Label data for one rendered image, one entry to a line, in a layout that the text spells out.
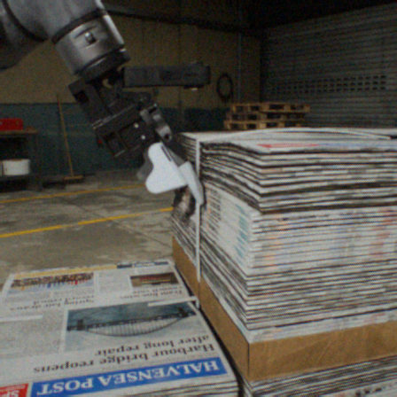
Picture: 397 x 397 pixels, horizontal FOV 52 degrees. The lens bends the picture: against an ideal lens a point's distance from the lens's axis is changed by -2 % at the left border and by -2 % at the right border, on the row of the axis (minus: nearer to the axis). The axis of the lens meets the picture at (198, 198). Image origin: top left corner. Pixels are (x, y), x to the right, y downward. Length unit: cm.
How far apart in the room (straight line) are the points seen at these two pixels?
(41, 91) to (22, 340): 682
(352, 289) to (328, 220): 8
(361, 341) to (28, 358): 36
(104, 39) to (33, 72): 677
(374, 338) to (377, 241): 10
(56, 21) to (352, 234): 39
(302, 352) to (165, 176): 25
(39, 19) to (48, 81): 680
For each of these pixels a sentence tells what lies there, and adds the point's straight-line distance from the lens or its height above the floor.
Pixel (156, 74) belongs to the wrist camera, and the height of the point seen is 114.
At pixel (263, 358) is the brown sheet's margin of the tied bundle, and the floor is 86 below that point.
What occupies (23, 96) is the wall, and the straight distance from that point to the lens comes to 721.
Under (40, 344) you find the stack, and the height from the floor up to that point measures 83.
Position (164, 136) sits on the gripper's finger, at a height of 107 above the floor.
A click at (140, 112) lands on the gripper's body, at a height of 109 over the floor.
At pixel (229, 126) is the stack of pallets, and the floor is 91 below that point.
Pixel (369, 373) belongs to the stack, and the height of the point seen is 79.
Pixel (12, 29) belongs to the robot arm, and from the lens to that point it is 56.
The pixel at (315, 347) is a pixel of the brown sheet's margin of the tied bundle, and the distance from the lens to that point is 45.
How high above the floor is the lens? 109
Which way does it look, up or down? 11 degrees down
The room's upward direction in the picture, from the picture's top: straight up
